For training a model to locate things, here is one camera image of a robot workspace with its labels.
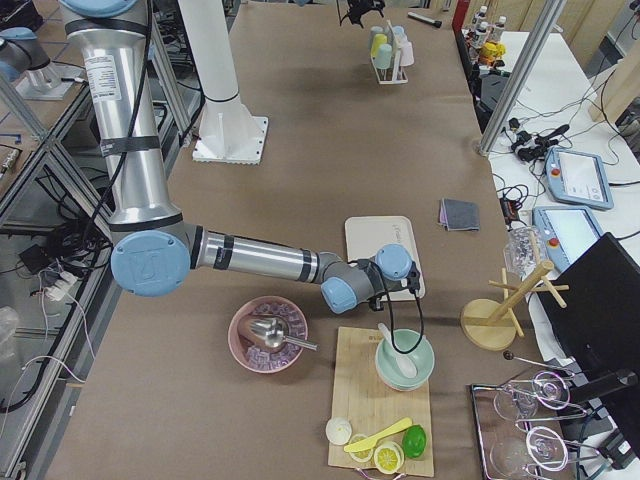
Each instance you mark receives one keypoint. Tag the yellow cup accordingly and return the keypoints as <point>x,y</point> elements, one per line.
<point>377,37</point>

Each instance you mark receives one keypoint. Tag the metal scoop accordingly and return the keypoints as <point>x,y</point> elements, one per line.
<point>272,333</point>

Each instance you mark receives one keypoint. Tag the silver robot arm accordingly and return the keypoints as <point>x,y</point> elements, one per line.
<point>154,248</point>

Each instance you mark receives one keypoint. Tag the teach pendant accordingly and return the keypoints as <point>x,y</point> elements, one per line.
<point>567,232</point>
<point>578,178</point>

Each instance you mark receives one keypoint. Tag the wooden mug tree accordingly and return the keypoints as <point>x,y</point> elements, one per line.
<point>493,325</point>

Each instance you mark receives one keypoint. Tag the lemon half toy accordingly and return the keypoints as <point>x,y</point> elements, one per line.
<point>388,457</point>

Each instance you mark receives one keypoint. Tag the lemon slice toy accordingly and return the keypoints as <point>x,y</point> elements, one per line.
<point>362,456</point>

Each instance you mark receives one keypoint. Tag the grey folded cloth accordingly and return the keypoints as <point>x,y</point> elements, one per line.
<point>458,215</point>

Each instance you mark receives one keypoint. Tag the yellow plastic knife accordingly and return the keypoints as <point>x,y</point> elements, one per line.
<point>372,440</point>

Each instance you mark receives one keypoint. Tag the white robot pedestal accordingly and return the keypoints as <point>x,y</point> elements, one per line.
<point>228,132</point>

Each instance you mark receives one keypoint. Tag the green cup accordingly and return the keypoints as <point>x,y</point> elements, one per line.
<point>383,57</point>

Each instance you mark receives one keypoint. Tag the white cup rack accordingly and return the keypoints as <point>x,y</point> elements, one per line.
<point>396,74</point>

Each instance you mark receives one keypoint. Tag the black wine glass rack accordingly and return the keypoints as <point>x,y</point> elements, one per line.
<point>604,452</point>

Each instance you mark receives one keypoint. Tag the metal cylinder tube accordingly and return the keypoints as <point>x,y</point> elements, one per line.
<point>424,19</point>

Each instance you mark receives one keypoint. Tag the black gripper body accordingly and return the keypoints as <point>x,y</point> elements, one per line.
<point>357,15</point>

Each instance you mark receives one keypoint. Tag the blue cup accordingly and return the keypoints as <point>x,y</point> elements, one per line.
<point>399,34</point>

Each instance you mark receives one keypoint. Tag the lower wine glass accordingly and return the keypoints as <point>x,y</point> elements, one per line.
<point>535,455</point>

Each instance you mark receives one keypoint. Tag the white plastic spoon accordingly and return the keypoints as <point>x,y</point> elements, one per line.
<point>405,365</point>

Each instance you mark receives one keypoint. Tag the black monitor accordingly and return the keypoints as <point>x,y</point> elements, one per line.
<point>599,327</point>

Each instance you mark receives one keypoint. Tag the pink bowl with ice cubes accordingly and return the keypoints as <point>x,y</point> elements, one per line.
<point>257,358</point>

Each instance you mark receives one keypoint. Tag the bamboo cutting board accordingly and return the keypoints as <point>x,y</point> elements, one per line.
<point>361,397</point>

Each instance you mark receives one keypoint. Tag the lower teach pendant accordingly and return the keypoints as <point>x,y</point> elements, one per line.
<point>567,232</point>

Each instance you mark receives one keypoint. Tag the green toy lime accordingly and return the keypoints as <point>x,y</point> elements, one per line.
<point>414,441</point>

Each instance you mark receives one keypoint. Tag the cream bunny print tray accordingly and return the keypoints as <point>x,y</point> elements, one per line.
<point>365,235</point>

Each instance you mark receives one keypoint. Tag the upper teach pendant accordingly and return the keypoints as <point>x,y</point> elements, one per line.
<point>578,178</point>

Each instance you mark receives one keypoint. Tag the pink cup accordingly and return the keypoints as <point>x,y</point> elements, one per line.
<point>406,54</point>

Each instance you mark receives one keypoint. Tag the aluminium frame post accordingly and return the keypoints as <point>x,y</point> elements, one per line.
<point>527,58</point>

